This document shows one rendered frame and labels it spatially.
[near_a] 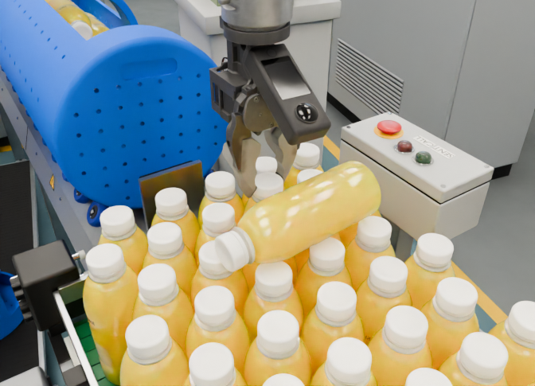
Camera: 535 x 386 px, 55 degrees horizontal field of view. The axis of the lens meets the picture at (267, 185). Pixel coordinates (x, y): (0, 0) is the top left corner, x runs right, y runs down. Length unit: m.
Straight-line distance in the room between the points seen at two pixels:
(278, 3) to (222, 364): 0.34
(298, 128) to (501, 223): 2.11
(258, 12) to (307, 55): 0.73
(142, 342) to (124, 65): 0.41
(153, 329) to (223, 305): 0.07
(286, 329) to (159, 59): 0.44
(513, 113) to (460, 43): 0.54
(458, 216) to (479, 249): 1.64
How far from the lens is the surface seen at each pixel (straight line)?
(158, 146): 0.83
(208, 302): 0.52
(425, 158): 0.72
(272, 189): 0.63
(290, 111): 0.52
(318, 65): 1.28
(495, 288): 2.23
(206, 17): 1.13
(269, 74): 0.54
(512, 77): 2.55
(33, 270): 0.74
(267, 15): 0.54
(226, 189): 0.67
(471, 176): 0.72
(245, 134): 0.59
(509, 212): 2.65
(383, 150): 0.74
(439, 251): 0.60
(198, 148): 0.86
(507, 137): 2.73
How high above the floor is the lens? 1.47
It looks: 35 degrees down
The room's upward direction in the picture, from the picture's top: straight up
